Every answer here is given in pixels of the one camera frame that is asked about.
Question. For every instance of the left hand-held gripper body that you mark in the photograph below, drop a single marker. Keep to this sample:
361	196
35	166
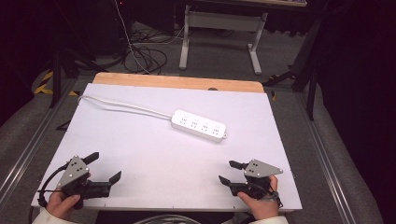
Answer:
74	174

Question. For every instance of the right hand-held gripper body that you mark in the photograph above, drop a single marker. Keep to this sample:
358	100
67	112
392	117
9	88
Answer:
260	169

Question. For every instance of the person's left hand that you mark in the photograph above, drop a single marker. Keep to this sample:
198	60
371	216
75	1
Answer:
60	205

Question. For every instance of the person's right hand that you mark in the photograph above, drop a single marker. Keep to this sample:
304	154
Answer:
263	208

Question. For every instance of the white board sheet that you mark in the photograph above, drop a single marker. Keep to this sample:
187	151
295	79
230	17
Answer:
162	161

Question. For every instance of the white power strip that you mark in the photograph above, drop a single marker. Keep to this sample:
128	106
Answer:
199	126

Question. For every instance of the yellow black floor tape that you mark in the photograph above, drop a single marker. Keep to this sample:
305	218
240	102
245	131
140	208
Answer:
46	82

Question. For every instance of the black metal stand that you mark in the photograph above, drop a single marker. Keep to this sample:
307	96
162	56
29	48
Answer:
311	77
56	74

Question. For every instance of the aluminium rail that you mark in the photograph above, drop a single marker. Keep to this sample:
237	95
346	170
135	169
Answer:
28	149
323	161

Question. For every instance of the white metal desk frame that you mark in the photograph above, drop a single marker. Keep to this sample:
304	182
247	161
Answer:
222	20

